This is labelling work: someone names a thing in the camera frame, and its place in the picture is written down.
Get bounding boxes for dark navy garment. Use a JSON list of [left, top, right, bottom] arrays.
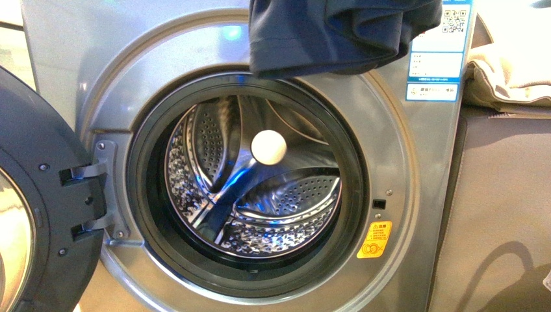
[[249, 1, 443, 79]]

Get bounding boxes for grey front-load washing machine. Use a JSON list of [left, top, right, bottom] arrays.
[[21, 1, 462, 311]]

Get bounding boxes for washing machine round door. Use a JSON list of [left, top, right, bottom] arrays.
[[1, 70, 106, 311]]

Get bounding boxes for white drum centre knob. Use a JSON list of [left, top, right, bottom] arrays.
[[251, 130, 287, 166]]

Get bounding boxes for orange warning sticker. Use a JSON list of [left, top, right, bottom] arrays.
[[356, 221, 392, 259]]

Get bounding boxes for blue energy label sticker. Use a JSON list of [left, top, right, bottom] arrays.
[[405, 1, 473, 102]]

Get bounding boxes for brown cabinet beside washer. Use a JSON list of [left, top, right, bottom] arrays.
[[428, 107, 550, 311]]

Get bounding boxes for beige folded cloth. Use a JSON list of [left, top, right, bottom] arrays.
[[463, 13, 550, 119]]

